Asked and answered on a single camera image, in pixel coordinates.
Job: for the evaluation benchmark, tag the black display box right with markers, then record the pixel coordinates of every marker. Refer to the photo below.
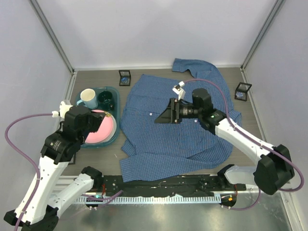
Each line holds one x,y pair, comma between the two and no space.
244,88

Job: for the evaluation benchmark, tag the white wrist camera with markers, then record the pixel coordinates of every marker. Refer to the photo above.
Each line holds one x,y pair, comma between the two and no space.
64,107
178,89

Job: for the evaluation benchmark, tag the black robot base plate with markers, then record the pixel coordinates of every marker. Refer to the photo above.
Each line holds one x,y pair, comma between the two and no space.
184,185

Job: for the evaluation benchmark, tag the teal plastic tray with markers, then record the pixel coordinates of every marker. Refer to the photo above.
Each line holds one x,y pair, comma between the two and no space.
115,113

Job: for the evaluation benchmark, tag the light blue mug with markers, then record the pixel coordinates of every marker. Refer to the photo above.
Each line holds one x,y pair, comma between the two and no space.
89,98

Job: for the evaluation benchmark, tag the black display box front-left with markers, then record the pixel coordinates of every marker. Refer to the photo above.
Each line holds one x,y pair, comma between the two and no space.
73,159

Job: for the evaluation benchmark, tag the black display box back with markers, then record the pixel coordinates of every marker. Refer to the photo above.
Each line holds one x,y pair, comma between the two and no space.
124,73

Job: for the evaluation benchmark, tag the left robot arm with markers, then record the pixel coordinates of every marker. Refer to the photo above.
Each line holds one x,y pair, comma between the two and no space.
39,211

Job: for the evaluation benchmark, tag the blue plaid shirt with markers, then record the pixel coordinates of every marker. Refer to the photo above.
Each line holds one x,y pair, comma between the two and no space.
157,151

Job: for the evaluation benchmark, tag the dark green mug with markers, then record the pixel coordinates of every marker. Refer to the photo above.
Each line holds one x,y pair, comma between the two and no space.
106,100

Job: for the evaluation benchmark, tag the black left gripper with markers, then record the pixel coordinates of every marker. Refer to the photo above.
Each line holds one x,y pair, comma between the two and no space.
98,118

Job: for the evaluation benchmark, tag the aluminium frame rail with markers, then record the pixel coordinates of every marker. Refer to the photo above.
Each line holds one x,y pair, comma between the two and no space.
50,32

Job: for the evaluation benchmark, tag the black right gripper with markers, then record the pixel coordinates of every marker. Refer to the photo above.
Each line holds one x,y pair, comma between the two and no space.
172,115

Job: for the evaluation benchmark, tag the white slotted cable duct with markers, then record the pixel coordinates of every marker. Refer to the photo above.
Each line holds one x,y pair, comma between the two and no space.
176,199

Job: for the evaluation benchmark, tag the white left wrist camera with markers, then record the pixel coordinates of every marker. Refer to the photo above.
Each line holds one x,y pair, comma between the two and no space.
64,107

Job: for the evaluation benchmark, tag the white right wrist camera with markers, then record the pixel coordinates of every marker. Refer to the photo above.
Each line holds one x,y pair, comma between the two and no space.
178,89

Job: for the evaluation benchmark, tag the pink plate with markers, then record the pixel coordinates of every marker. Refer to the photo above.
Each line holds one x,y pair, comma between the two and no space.
104,133

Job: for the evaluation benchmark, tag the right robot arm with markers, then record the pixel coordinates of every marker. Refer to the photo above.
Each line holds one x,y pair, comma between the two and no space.
272,169

